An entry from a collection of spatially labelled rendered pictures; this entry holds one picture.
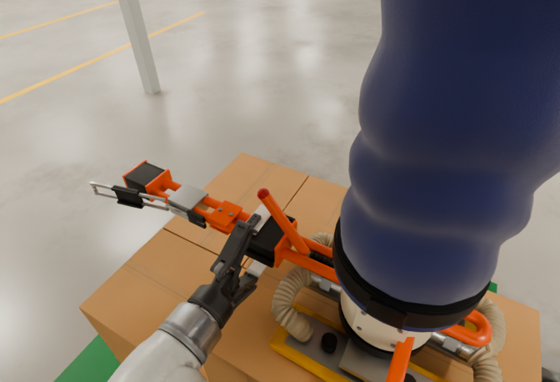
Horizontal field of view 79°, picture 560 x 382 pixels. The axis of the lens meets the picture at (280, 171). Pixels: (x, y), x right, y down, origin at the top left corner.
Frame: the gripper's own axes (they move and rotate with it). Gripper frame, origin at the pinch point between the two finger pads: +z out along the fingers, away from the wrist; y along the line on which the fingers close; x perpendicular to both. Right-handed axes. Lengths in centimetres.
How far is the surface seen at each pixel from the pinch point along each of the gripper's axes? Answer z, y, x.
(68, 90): 138, 108, -331
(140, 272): -1, 54, -56
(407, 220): -10.5, -27.8, 24.7
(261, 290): -4.9, 13.7, 1.1
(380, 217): -9.6, -25.9, 21.9
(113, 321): -19, 54, -49
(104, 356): -22, 108, -76
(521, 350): 9, 14, 51
